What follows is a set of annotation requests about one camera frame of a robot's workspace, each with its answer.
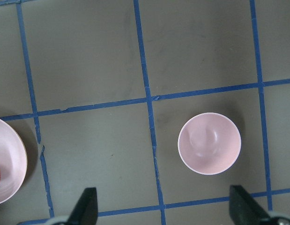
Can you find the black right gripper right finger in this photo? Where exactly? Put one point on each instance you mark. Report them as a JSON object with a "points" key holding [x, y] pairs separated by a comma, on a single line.
{"points": [[244, 210]]}

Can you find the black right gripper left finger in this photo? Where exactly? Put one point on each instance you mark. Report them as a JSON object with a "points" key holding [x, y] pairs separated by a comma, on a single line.
{"points": [[85, 211]]}

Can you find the pink bowl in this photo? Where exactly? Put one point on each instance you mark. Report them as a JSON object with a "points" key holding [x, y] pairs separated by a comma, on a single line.
{"points": [[209, 143]]}

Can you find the pink plate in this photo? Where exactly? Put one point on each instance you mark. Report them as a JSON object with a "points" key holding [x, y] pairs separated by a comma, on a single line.
{"points": [[13, 162]]}

